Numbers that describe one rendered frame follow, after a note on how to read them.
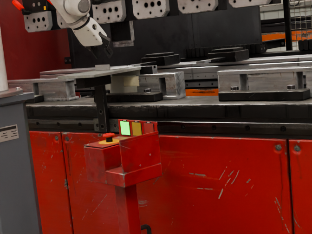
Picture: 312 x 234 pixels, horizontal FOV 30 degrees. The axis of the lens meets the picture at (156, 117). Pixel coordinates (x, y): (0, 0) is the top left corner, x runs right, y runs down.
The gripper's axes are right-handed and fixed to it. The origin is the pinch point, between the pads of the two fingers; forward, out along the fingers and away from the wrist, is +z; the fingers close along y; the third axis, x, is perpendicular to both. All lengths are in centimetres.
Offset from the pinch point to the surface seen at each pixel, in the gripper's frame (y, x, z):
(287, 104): -74, 15, 13
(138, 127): -26.1, 27.8, 9.2
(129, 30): -5.5, -12.6, 1.2
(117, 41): 1.4, -10.2, 4.1
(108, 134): -20.0, 34.7, 4.7
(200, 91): 76, -114, 147
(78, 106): 12.1, 15.4, 12.6
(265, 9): 150, -349, 271
